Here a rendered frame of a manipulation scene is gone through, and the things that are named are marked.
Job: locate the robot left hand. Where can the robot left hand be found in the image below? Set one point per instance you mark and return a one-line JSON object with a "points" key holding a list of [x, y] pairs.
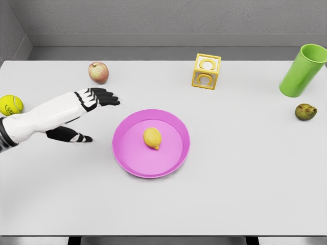
{"points": [[61, 108]]}

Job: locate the yellow lemon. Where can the yellow lemon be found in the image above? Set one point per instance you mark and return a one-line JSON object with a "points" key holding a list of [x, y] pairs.
{"points": [[152, 137]]}

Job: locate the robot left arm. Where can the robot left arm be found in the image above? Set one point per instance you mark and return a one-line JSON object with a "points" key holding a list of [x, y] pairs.
{"points": [[18, 126]]}

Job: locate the pink round plate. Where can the pink round plate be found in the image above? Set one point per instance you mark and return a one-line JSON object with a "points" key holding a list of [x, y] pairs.
{"points": [[132, 155]]}

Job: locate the yellow tennis ball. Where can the yellow tennis ball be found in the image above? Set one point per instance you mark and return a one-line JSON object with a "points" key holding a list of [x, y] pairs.
{"points": [[10, 104]]}

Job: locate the red-green apple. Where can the red-green apple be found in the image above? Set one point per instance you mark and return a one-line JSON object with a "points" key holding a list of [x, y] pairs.
{"points": [[98, 72]]}

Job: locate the yellow letter block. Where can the yellow letter block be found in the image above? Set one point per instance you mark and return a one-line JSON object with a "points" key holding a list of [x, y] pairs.
{"points": [[206, 71]]}

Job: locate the green cup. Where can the green cup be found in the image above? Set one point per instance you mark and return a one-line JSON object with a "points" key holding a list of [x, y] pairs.
{"points": [[300, 74]]}

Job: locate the brownish green pear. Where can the brownish green pear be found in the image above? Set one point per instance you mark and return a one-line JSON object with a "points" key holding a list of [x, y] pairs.
{"points": [[305, 111]]}

